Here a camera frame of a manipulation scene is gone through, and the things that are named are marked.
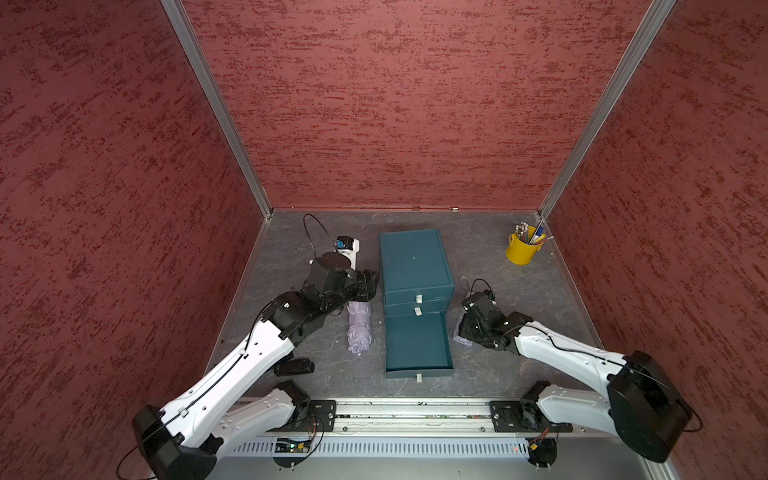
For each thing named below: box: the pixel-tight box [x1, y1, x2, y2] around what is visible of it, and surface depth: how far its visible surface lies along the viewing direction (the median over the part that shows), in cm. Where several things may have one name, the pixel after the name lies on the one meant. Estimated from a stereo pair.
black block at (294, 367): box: [274, 358, 315, 377], surface depth 83 cm
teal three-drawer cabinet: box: [379, 229, 455, 379], surface depth 82 cm
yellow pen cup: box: [506, 234, 544, 266], surface depth 103 cm
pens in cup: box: [515, 220, 554, 245], surface depth 102 cm
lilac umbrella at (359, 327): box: [347, 301, 372, 354], surface depth 86 cm
